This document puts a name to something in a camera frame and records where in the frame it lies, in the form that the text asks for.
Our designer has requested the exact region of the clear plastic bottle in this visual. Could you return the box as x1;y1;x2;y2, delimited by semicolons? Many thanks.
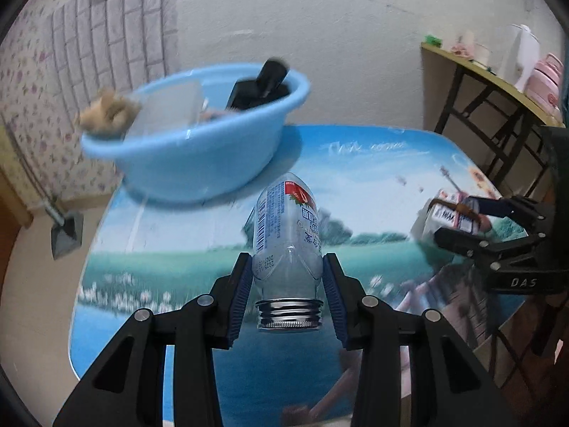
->
252;172;324;332

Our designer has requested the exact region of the black bottle with green label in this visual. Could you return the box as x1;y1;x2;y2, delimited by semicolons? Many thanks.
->
226;57;293;112

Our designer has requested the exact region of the pink flowered cup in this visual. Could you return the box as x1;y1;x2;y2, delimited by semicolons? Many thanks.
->
450;31;474;59

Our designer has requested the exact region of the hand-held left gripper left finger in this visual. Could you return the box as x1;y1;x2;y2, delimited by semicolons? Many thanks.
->
52;253;254;427

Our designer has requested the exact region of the brown wooden door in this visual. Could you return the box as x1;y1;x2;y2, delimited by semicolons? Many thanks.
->
0;173;35;228

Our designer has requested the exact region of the grey dustpan with metal handle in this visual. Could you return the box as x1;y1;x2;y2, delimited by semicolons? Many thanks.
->
0;116;85;262

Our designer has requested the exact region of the light blue plastic basin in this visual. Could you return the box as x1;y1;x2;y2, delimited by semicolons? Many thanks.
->
80;64;310;204

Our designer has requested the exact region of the clear plastic box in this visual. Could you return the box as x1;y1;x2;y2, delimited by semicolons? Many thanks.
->
124;79;205;137

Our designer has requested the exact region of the white electric kettle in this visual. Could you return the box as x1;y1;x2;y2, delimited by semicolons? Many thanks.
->
500;24;542;92

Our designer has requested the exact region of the yellow-edged folding side table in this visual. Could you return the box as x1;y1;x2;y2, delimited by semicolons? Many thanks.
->
420;40;566;197

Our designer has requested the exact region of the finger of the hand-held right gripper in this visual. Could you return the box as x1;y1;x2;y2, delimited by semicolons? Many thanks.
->
464;196;554;236
433;227;547;272

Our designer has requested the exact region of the beige plush toy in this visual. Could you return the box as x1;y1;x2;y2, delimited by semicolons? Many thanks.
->
75;88;142;137

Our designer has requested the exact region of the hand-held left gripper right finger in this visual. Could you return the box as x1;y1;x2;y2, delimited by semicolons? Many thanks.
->
323;253;521;427

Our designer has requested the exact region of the small printed carton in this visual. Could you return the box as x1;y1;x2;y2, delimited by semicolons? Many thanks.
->
420;189;494;244

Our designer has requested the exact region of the pink rice cooker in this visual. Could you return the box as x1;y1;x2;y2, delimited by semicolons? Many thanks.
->
527;52;565;114

